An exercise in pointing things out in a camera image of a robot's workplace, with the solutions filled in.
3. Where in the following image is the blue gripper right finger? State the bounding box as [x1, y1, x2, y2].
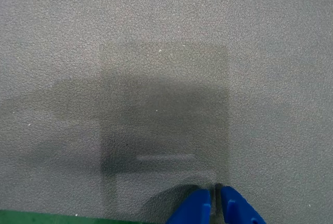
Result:
[220, 185, 267, 224]

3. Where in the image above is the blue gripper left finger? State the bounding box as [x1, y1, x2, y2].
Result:
[165, 188, 212, 224]

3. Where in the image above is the grey mat with printed letters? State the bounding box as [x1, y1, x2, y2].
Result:
[0, 0, 333, 224]

